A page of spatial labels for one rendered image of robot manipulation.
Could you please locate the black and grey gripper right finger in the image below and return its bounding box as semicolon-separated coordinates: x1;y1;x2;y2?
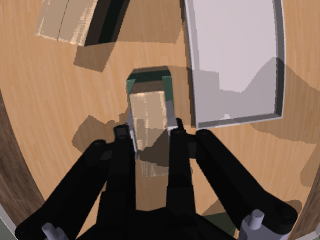
163;100;298;240

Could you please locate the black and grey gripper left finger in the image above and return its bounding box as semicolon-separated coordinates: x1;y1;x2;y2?
15;107;139;240

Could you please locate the white shallow tray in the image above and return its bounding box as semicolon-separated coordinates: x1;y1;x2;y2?
182;0;286;130

